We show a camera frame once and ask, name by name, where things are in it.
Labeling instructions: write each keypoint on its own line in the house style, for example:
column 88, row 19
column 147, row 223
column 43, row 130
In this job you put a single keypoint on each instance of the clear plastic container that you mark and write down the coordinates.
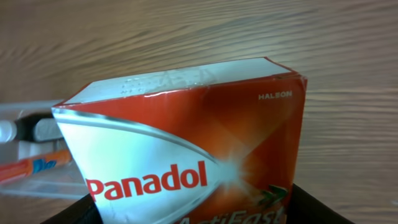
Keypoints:
column 59, row 182

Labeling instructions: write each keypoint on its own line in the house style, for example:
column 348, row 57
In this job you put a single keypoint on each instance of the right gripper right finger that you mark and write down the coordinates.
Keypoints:
column 306, row 209

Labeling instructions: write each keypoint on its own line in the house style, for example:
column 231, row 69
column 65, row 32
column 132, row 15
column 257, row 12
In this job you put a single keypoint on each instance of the orange tube white cap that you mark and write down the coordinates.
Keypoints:
column 33, row 165

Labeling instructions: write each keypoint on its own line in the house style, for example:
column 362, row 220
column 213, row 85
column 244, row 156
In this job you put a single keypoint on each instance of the red Panadol box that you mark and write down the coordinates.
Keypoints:
column 214, row 143

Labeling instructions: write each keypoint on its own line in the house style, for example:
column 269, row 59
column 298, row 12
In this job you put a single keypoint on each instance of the black tube white cap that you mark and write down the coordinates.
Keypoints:
column 39, row 127

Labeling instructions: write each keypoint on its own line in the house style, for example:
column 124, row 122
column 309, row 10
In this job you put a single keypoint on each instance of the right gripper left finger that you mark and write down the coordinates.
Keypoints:
column 83, row 211

